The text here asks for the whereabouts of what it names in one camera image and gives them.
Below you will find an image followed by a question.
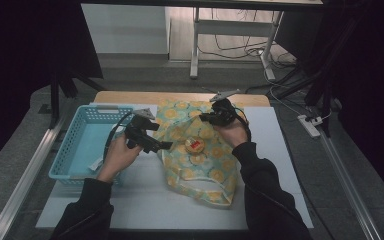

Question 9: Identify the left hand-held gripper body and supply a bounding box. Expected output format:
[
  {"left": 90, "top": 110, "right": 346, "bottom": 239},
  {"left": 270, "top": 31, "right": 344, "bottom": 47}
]
[{"left": 123, "top": 108, "right": 161, "bottom": 150}]

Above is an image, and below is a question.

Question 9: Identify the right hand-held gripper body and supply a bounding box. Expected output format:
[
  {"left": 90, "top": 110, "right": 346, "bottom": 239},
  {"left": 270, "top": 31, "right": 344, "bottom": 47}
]
[{"left": 206, "top": 88, "right": 242, "bottom": 128}]

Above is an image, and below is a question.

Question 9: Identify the round yellow tin red label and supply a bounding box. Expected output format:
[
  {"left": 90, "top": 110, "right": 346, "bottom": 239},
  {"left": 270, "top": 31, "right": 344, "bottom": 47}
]
[{"left": 184, "top": 135, "right": 207, "bottom": 155}]

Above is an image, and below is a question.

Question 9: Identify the lemon print tote bag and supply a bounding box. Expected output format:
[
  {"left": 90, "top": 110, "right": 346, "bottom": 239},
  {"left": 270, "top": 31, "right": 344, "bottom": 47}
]
[{"left": 152, "top": 99, "right": 247, "bottom": 208}]

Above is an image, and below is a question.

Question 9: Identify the blue plastic basket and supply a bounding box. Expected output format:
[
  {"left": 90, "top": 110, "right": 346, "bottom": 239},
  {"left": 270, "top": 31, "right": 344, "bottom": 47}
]
[{"left": 48, "top": 104, "right": 136, "bottom": 188}]

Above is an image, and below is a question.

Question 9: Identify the person's right hand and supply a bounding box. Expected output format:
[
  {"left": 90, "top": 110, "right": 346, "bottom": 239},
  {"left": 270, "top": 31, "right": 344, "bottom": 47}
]
[{"left": 212, "top": 116, "right": 250, "bottom": 150}]

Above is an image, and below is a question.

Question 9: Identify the person's left hand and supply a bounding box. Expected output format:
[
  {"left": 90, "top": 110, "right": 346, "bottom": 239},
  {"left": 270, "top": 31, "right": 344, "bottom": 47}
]
[{"left": 96, "top": 133, "right": 144, "bottom": 184}]

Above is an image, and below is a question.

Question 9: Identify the white table mat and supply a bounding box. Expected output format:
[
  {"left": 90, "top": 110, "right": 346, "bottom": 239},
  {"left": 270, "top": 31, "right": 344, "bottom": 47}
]
[{"left": 35, "top": 102, "right": 314, "bottom": 232}]

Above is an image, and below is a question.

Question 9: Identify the white power strip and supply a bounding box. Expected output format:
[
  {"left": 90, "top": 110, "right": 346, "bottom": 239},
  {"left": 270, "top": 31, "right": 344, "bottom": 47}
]
[{"left": 297, "top": 114, "right": 324, "bottom": 139}]

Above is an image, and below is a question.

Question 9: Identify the black metal stand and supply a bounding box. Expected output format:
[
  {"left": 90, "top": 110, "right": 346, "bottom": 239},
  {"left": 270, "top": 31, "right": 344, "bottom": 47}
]
[
  {"left": 47, "top": 66, "right": 108, "bottom": 130},
  {"left": 273, "top": 56, "right": 335, "bottom": 138}
]

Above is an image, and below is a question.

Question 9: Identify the dark curtain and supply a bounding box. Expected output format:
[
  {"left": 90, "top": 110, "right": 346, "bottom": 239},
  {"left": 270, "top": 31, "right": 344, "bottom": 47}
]
[
  {"left": 323, "top": 0, "right": 384, "bottom": 203},
  {"left": 0, "top": 0, "right": 105, "bottom": 176}
]

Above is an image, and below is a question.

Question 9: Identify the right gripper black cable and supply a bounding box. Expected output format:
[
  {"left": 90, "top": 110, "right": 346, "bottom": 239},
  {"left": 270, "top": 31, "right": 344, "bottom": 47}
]
[{"left": 232, "top": 106, "right": 253, "bottom": 143}]

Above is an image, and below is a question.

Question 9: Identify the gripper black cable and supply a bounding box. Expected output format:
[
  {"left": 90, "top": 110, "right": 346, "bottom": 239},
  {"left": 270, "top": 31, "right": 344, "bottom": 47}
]
[
  {"left": 102, "top": 112, "right": 135, "bottom": 162},
  {"left": 232, "top": 106, "right": 253, "bottom": 143}
]

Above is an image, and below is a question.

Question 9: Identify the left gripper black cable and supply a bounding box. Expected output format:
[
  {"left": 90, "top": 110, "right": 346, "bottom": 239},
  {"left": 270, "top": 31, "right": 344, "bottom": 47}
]
[{"left": 102, "top": 112, "right": 135, "bottom": 162}]

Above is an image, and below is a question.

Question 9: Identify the white floor cable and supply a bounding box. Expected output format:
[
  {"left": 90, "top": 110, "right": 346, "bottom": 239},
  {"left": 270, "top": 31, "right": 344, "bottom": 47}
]
[{"left": 263, "top": 64, "right": 333, "bottom": 122}]

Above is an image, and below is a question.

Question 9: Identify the tangle of black floor cables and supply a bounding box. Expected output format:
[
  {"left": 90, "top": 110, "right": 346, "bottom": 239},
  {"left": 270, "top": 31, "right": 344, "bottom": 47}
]
[{"left": 198, "top": 9, "right": 298, "bottom": 68}]

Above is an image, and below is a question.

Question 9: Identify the white desk frame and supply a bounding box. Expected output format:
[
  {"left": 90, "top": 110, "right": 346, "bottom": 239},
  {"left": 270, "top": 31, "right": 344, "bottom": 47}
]
[{"left": 189, "top": 6, "right": 285, "bottom": 81}]

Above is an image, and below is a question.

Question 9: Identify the aluminium rail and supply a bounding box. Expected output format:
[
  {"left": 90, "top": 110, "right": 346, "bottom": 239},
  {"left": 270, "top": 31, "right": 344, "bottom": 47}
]
[
  {"left": 317, "top": 128, "right": 384, "bottom": 240},
  {"left": 0, "top": 116, "right": 68, "bottom": 240}
]

